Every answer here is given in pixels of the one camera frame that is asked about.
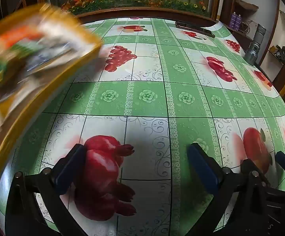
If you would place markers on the wooden slab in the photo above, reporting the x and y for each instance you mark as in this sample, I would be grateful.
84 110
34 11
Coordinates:
247 5

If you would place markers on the fruit print tablecloth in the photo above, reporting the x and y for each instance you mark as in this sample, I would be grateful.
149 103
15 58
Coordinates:
152 95

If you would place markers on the purple spray can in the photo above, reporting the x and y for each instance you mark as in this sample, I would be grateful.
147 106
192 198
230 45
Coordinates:
234 21
239 22

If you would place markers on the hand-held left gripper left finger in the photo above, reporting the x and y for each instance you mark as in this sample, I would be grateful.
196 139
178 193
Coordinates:
71 168

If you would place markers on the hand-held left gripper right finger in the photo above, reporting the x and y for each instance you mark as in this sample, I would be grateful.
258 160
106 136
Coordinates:
204 170

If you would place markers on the grey flashlight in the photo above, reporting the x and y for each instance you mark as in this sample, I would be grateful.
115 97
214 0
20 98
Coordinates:
254 46

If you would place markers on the black remote control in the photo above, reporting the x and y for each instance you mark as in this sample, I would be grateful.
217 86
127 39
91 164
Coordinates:
194 28

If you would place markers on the yellow tray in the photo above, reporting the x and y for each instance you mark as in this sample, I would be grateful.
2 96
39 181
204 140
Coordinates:
66 71

